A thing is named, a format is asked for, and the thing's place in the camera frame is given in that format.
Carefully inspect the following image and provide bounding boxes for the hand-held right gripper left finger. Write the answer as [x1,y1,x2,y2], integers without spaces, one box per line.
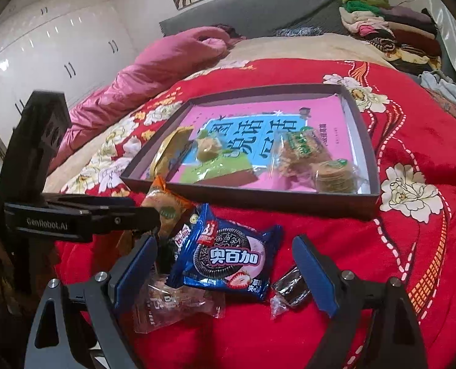
[24,234,159,369]

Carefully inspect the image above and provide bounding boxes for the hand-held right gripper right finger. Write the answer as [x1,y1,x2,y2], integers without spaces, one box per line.
[291,234,429,369]

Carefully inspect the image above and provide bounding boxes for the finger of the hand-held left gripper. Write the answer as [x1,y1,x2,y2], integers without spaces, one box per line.
[45,194,136,210]
[93,207,162,241]

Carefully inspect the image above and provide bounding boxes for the dark foil-wrapped candy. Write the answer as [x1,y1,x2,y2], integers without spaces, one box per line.
[270,266,311,320]

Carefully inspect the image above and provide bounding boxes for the orange-edged pastry packet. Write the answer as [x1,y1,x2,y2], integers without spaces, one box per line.
[141,175,194,241]

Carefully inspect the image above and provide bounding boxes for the blue cookie packet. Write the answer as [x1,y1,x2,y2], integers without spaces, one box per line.
[166,204,284,302]
[169,215,201,266]

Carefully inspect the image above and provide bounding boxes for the clear-wrapped pastry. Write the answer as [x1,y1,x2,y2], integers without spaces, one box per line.
[133,271,226,335]

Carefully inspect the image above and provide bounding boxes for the gold snack packet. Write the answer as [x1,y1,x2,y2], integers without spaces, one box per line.
[149,125,194,179]

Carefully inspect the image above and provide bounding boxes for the dark shallow cardboard box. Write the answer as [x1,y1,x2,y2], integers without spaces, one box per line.
[119,82,380,221]

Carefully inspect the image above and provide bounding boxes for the clear round cracker packet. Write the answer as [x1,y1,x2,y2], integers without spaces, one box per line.
[272,127,334,185]
[310,157,369,195]

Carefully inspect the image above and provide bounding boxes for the green snack packet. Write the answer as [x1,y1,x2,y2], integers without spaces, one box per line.
[182,156,259,187]

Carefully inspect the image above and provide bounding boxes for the small round pastries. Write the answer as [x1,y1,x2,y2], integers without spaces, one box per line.
[195,136,224,162]

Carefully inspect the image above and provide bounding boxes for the white wardrobe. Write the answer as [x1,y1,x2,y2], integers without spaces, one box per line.
[0,0,144,131]

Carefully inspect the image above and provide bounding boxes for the pink quilt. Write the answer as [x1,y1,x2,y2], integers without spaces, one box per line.
[45,25,248,173]

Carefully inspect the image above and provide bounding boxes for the red floral blanket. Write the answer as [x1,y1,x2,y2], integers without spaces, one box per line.
[55,58,456,369]

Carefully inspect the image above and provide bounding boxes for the pink book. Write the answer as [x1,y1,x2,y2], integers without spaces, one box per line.
[151,100,361,195]

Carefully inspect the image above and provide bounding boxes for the pale crumpled cloth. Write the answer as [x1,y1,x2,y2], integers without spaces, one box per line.
[420,69,456,104]

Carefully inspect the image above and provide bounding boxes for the dark patterned cloth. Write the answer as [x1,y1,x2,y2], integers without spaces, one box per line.
[274,25,328,39]

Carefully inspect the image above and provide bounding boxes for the grey headboard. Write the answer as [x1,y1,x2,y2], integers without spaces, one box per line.
[159,0,347,41]

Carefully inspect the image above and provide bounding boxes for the stack of folded clothes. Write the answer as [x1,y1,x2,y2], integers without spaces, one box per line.
[339,0,444,73]

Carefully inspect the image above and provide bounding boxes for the white satin curtain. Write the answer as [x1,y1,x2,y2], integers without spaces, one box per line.
[424,0,456,97]

